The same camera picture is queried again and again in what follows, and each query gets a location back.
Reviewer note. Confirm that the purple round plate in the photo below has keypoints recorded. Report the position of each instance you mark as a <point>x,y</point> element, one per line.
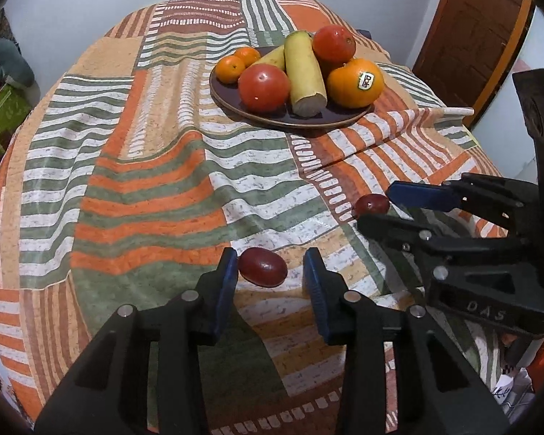
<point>333,115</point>

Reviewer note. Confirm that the grey plush shark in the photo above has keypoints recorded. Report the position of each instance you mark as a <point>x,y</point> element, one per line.
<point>14,69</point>

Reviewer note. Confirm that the small tangerine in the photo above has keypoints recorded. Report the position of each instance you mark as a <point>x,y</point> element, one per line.
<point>229,69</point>
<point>248,55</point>

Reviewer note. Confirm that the dark red jujube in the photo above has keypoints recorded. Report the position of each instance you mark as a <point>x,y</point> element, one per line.
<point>262,267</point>
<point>371,204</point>

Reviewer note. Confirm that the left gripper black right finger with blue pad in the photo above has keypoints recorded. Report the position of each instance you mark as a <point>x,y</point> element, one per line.
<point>438,392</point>

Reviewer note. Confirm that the white wardrobe sliding door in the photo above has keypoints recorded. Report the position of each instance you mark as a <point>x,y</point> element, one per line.
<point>501,130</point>

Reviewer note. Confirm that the yellow corn cob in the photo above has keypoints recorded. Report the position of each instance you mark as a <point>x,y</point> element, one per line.
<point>308,93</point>
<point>275,57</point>

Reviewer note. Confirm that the green storage box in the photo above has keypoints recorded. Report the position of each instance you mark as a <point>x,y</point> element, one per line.
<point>0,117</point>

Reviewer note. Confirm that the brown wooden door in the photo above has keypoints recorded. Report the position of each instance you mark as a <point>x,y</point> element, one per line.
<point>470,48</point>

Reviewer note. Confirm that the large orange with sticker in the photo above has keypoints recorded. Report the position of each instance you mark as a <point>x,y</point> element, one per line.
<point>355,85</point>

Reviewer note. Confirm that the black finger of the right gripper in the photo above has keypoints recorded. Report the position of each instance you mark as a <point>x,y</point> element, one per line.
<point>417,235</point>

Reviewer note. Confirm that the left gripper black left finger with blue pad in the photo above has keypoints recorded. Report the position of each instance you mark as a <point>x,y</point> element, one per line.
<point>105,390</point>

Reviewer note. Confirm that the red tomato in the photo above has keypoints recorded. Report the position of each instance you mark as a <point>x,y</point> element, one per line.
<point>334,44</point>
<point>263,88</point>

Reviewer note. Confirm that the small tangerine front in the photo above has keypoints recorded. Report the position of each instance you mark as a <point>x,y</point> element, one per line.
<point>248,55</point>

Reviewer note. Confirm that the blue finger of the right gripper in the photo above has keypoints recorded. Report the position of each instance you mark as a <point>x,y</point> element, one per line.
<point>453,194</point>

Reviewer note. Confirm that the striped patchwork orange bedspread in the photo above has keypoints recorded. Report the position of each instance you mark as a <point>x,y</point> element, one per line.
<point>127,181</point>

